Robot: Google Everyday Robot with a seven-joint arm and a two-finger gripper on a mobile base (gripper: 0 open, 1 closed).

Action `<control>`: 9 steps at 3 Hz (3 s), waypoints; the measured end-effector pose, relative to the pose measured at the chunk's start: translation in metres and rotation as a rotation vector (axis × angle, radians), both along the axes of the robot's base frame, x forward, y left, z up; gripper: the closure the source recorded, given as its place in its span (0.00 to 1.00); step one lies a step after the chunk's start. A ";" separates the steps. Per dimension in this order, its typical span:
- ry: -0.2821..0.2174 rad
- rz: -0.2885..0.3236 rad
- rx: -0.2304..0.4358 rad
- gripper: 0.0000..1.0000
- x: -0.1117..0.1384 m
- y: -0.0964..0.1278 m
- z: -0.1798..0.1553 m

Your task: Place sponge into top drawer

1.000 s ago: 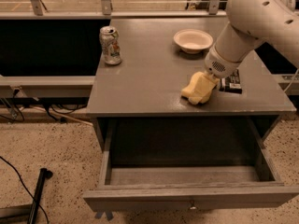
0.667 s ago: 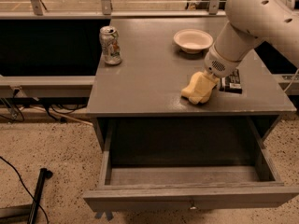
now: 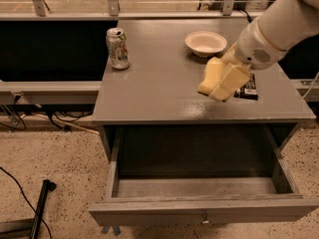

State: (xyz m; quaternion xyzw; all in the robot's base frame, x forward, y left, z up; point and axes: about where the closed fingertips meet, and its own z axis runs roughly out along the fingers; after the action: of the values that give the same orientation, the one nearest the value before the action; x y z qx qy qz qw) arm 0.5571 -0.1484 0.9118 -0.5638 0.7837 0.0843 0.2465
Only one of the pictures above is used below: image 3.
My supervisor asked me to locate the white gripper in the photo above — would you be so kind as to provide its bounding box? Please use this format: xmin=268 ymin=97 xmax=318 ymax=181
xmin=209 ymin=18 xmax=287 ymax=102

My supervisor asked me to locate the yellow sponge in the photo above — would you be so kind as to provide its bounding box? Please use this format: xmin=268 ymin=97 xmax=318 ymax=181
xmin=197 ymin=57 xmax=225 ymax=96

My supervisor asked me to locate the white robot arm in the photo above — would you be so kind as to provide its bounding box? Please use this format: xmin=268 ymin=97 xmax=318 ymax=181
xmin=208 ymin=0 xmax=319 ymax=101

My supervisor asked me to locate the open grey top drawer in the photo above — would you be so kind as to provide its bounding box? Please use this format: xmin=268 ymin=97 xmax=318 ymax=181
xmin=89 ymin=124 xmax=319 ymax=226

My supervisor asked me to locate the metal drawer knob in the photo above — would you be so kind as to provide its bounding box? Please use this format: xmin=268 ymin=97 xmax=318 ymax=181
xmin=201 ymin=214 xmax=210 ymax=224

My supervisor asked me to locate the black chocolate bar wrapper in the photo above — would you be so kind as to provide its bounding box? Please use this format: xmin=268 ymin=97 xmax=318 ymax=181
xmin=233 ymin=75 xmax=258 ymax=101

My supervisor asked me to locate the white paper bowl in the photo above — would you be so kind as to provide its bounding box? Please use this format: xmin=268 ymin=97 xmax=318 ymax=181
xmin=184 ymin=31 xmax=227 ymax=58

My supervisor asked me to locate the grey cabinet table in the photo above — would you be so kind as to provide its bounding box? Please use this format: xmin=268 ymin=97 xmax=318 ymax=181
xmin=93 ymin=18 xmax=315 ymax=153

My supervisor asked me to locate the crushed silver soda can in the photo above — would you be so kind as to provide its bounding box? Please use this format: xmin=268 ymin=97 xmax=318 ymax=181
xmin=106 ymin=28 xmax=130 ymax=70

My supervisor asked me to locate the black stand leg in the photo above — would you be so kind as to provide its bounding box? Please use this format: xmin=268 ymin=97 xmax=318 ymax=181
xmin=0 ymin=179 xmax=57 ymax=239

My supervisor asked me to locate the grey metal rail frame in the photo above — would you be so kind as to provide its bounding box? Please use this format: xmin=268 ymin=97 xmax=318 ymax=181
xmin=0 ymin=0 xmax=319 ymax=106

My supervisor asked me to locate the black floor cable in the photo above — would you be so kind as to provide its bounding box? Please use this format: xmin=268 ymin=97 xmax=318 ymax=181
xmin=0 ymin=165 xmax=54 ymax=239

